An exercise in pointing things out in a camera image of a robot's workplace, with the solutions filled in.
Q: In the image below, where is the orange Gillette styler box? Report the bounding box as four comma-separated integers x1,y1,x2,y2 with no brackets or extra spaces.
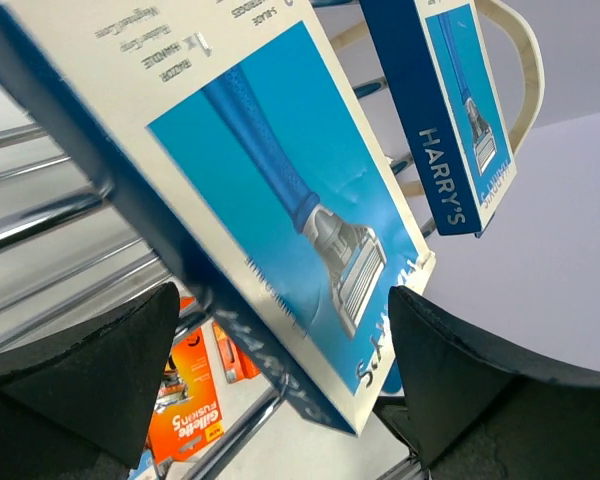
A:
212,321,260,384

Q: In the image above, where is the orange Gillette Fusion5 box centre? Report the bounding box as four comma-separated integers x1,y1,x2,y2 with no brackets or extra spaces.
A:
148,329,224,469

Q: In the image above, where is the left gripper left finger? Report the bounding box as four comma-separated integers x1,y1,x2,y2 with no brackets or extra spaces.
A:
0,282,180,479

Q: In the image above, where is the cream metal-rod shelf rack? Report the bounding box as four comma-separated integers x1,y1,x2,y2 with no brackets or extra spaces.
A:
0,0,546,480

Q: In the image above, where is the blue Harry's box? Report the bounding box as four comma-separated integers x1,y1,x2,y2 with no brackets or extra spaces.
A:
361,0,515,236
0,1,435,435

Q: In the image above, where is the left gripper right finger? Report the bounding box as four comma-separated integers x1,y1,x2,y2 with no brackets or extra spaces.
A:
387,287,600,479

